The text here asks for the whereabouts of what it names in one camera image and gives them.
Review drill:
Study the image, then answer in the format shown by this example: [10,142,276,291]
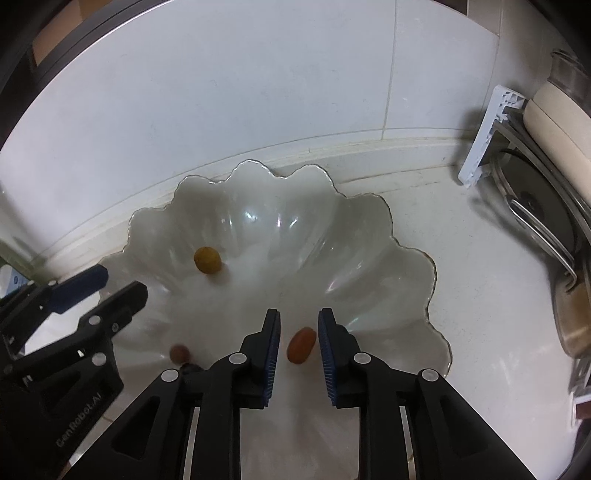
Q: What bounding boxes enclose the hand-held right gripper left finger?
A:
[69,308,282,480]

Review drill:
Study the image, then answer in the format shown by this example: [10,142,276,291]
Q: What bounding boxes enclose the steel steamer pot with lid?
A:
[549,48,591,100]

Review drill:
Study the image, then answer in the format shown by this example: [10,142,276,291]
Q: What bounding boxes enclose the orange red cherry tomato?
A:
[287,327,317,365]

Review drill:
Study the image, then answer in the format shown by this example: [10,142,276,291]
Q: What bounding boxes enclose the metal shelf rack white sides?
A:
[458,84,591,425]

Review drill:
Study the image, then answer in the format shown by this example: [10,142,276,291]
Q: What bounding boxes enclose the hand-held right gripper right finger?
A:
[317,308,552,480]

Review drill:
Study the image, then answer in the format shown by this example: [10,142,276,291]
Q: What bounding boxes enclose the steel rimmed pot lid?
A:
[489,148,580,292]

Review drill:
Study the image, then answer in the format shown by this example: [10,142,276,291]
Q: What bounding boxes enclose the white scalloped glass bowl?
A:
[95,159,453,480]

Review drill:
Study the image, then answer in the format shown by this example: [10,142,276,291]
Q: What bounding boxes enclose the small yellow round fruit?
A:
[193,246,221,276]

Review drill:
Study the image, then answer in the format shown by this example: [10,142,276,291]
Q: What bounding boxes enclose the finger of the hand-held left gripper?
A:
[0,264,110,356]
[78,281,149,340]

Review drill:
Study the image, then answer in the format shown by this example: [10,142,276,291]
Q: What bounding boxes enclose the cream cooking pot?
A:
[524,78,591,167]

